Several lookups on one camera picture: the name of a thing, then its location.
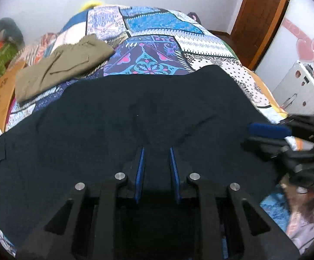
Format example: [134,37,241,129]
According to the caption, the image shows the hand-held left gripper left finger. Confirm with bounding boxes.
[16,147,147,260]

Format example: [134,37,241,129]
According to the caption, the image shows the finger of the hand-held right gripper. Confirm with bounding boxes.
[242,138,296,167]
[247,115,314,141]

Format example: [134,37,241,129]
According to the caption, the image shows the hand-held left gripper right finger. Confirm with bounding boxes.
[169,147,301,260]

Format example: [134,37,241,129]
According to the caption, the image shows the black pants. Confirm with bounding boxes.
[0,65,282,255]

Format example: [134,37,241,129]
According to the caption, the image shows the person's right forearm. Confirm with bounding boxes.
[285,208,314,253]

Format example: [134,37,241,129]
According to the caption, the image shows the olive green folded pants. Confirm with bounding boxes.
[15,35,116,104]

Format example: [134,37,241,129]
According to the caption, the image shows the person's right hand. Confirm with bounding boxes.
[282,180,314,218]

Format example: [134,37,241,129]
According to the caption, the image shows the white hard case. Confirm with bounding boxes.
[272,61,314,120]

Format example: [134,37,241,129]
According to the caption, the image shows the white heart-print wardrobe door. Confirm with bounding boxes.
[254,0,314,109]

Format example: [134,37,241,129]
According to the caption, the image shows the brown wooden door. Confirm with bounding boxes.
[230,0,294,71]

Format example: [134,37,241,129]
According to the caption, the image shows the blue patchwork blanket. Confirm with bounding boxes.
[0,5,291,258]

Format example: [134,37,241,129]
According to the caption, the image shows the grey plastic bag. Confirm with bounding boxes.
[187,12,203,24]

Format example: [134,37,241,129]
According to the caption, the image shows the wooden lap desk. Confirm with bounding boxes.
[0,60,28,159]

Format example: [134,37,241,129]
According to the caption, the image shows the orange striped bed sheet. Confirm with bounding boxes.
[16,32,65,68]

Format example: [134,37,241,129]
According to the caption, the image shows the grey plush toy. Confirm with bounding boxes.
[0,17,25,50]

